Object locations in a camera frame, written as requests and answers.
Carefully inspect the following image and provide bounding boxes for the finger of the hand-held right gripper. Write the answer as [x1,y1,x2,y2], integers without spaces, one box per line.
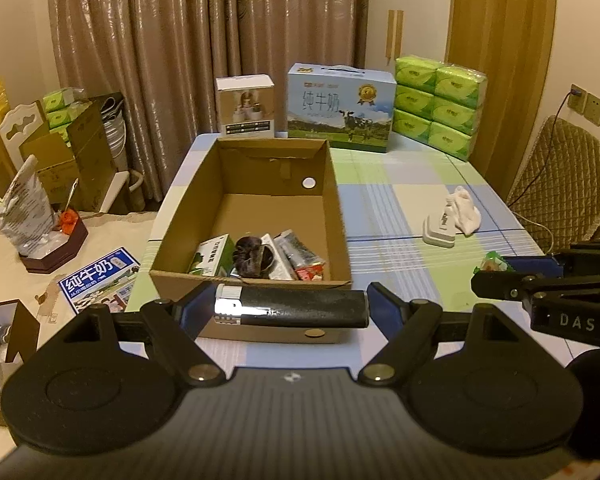
[471,270,563,302]
[502,252,571,278]

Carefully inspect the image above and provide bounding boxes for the black lighter with silver cap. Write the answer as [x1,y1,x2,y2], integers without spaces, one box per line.
[214,284,371,329]

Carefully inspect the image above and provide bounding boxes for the flat blue milk carton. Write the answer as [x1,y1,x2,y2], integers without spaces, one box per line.
[59,246,142,316]

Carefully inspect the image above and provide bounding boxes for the brown curtain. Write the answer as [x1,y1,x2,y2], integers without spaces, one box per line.
[47,0,371,202]

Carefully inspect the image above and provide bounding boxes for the green snack packet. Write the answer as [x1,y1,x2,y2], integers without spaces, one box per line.
[480,251,520,274]

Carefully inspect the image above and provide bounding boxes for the dark wooden box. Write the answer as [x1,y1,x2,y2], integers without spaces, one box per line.
[20,215,90,275]

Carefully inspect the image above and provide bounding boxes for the white sock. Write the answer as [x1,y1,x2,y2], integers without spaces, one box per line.
[444,186,483,236]

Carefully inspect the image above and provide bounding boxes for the red snack packet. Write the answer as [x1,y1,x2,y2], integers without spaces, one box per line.
[294,261,327,283]

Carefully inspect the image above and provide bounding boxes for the wooden strips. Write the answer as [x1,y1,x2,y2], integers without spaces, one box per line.
[385,9,405,59]

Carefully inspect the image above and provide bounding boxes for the green and white medicine box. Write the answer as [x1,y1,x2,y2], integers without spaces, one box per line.
[189,234,236,277]

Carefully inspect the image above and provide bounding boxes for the brown cardboard box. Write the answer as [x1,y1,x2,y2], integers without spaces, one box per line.
[149,137,353,345]

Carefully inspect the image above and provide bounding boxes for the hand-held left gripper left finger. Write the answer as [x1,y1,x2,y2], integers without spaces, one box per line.
[62,284,227,387]

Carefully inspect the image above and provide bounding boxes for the long white box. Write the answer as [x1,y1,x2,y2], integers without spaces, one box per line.
[259,232,298,281]

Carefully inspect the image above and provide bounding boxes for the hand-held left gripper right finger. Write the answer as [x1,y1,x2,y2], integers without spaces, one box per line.
[357,282,528,387]

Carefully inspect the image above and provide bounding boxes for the white charger plug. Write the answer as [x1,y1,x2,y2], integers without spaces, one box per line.
[421,213,457,249]

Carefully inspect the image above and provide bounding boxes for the dark brown scrunchie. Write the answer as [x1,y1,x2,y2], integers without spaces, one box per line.
[234,235,277,279]

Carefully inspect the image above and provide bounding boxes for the blue cow print milk carton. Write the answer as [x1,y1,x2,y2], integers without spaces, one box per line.
[286,63,397,153]

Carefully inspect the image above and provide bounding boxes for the white chair back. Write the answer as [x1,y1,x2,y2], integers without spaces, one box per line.
[0,101,49,171]

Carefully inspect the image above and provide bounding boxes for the stack of green tissue packs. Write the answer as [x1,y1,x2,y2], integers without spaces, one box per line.
[392,56,487,162]

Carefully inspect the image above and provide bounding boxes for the plaid tablecloth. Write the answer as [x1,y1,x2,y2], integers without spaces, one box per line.
[117,132,573,378]

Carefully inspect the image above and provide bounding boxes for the silver snack packet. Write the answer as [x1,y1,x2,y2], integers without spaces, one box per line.
[274,229,327,268]

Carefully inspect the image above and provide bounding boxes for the chair with quilted cover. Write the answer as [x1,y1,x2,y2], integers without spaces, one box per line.
[507,115,600,256]

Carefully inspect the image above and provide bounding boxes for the grey ribbed bin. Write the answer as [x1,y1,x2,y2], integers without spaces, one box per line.
[100,92,129,173]

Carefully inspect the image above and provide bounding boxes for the white appliance box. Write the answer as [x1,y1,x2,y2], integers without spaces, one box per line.
[216,75,275,138]

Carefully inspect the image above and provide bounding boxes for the white foil bag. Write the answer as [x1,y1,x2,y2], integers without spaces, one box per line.
[0,154,57,257]

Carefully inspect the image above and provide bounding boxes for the charging cable at wall socket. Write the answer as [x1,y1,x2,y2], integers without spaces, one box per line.
[507,91,577,252]

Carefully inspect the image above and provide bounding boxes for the brown cardboard carton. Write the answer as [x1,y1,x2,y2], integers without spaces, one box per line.
[20,132,81,206]
[70,105,117,211]

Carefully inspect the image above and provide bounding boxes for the golden yellow curtain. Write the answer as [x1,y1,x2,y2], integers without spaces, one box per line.
[447,0,556,181]

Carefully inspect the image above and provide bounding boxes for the wall socket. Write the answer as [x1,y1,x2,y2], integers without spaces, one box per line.
[567,84,588,112]

